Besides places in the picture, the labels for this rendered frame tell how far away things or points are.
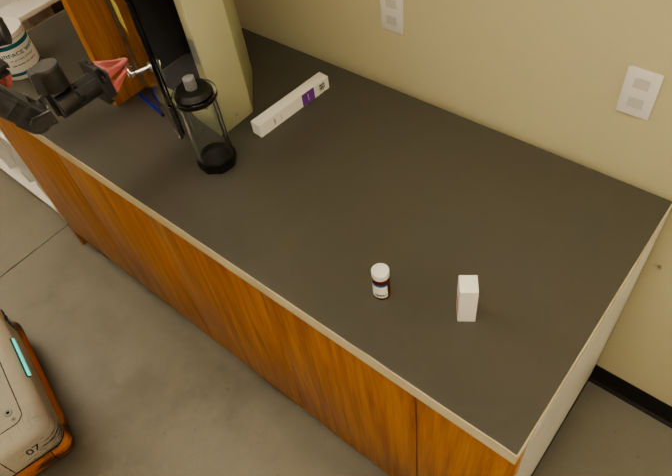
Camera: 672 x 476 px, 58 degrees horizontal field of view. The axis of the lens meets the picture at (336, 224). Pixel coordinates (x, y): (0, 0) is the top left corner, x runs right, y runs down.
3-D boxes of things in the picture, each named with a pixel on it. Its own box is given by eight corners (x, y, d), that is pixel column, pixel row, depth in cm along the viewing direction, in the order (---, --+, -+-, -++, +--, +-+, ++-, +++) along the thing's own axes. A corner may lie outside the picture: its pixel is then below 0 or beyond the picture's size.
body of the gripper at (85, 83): (100, 65, 137) (73, 82, 134) (117, 101, 145) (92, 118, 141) (83, 56, 140) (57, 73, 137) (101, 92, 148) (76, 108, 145)
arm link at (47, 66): (27, 117, 140) (35, 134, 134) (-2, 75, 132) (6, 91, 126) (75, 94, 143) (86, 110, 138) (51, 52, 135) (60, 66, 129)
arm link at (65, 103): (53, 116, 140) (66, 123, 137) (38, 92, 135) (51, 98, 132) (78, 100, 143) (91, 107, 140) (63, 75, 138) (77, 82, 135)
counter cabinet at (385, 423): (190, 155, 302) (122, -13, 233) (585, 384, 206) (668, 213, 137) (81, 243, 272) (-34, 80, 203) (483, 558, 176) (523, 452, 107)
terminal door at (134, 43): (146, 83, 175) (88, -52, 145) (185, 140, 157) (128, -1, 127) (144, 84, 175) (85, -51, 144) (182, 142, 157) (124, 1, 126)
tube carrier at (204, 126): (240, 142, 160) (219, 76, 144) (234, 171, 153) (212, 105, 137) (200, 145, 161) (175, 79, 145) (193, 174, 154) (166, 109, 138)
